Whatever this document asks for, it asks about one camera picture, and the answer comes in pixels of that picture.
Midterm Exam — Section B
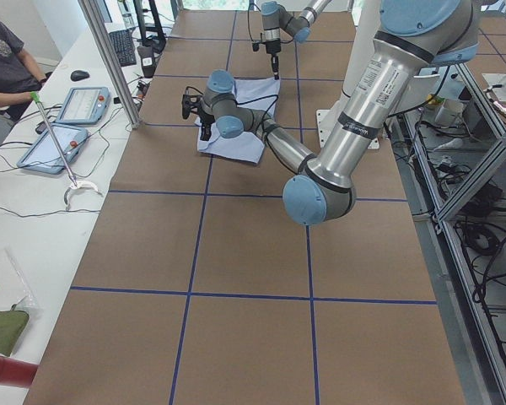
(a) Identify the grey aluminium post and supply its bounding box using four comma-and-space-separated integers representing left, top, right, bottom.
78, 0, 141, 129

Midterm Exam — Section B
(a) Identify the person in grey shirt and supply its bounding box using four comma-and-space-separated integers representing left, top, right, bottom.
0, 21, 50, 122

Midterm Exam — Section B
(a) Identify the long reacher grabber tool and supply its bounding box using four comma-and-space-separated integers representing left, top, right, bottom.
29, 90, 105, 211

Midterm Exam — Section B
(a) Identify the blue teach pendant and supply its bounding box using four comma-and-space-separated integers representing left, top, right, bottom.
56, 87, 110, 125
17, 123, 89, 175

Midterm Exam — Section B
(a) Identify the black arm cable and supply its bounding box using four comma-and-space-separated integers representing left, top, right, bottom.
184, 85, 279, 136

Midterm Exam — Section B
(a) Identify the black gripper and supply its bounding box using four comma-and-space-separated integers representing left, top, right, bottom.
264, 40, 281, 80
197, 102, 215, 141

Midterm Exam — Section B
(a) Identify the lower blue teach pendant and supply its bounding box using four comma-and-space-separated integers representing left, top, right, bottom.
17, 123, 89, 175

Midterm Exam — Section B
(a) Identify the green pouch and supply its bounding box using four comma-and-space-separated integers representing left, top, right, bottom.
0, 310, 30, 357

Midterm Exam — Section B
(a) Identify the black keyboard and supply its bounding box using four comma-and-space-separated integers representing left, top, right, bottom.
108, 30, 137, 67

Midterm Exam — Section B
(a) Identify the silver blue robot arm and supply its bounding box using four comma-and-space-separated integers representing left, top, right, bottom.
193, 1, 482, 225
259, 0, 330, 80

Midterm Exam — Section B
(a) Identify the black computer mouse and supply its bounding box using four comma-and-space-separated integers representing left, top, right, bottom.
70, 70, 90, 82

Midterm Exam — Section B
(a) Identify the light blue striped shirt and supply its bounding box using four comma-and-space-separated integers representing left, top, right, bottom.
196, 78, 280, 165

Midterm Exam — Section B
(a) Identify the red cylinder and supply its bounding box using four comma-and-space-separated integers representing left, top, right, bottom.
0, 356, 38, 388

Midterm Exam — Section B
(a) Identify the upper blue teach pendant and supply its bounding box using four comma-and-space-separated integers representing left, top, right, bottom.
56, 87, 110, 125

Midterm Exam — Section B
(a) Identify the brown paper table cover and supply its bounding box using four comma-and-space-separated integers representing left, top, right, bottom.
25, 11, 465, 404

